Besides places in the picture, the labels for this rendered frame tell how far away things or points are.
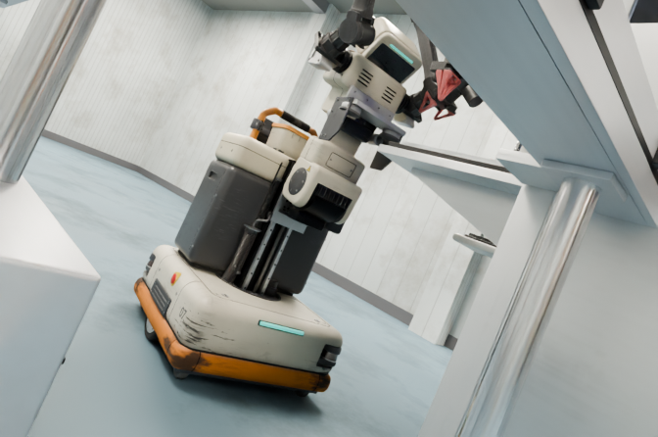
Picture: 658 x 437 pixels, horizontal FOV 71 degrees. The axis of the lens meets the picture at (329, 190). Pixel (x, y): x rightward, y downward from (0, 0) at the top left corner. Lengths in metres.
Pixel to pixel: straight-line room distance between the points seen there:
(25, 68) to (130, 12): 8.69
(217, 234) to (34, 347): 1.44
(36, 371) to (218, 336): 1.19
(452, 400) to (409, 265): 4.08
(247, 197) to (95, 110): 7.43
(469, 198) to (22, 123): 0.89
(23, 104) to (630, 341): 0.85
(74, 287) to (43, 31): 0.28
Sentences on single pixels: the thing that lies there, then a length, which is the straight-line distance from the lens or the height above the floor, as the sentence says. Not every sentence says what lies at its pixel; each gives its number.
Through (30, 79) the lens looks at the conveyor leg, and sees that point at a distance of 0.53.
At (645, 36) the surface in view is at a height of 1.18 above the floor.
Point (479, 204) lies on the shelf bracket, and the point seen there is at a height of 0.82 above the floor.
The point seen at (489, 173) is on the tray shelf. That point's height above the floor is 0.87.
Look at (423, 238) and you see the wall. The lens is 4.98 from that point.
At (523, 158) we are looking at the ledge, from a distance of 0.83.
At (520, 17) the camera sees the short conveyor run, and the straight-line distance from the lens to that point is 0.40.
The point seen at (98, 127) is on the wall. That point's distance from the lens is 9.14.
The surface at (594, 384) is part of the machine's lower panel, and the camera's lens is 0.87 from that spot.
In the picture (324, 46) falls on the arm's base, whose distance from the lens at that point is 1.60.
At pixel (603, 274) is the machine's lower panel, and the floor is 0.75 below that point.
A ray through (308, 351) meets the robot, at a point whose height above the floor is 0.19.
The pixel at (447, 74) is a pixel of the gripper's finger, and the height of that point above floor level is 1.13.
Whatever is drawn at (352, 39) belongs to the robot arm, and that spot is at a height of 1.19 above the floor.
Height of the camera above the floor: 0.64
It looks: 3 degrees up
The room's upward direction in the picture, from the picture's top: 24 degrees clockwise
